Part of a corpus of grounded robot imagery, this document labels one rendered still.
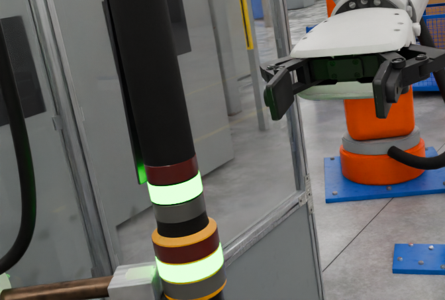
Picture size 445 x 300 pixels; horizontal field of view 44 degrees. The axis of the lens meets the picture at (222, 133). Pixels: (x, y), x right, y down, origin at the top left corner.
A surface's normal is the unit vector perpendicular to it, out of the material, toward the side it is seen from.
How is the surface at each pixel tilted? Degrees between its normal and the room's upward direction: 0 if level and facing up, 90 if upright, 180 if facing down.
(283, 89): 91
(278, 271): 90
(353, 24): 12
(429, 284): 0
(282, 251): 90
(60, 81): 90
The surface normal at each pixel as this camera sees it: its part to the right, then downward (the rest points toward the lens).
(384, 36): -0.20, -0.85
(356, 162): -0.76, 0.29
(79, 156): 0.78, 0.04
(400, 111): -0.16, 0.29
